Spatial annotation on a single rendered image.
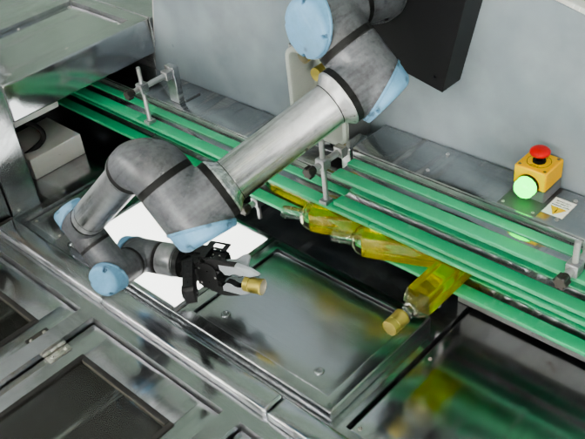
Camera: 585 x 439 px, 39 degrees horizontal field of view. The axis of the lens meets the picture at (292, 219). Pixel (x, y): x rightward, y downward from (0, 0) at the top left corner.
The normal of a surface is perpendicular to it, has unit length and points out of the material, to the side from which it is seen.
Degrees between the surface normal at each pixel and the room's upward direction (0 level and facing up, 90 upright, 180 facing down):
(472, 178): 90
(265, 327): 91
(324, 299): 89
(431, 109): 0
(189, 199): 66
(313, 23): 5
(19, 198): 90
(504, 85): 0
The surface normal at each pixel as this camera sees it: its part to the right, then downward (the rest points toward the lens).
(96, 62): 0.73, 0.36
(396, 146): -0.10, -0.79
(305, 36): -0.73, 0.42
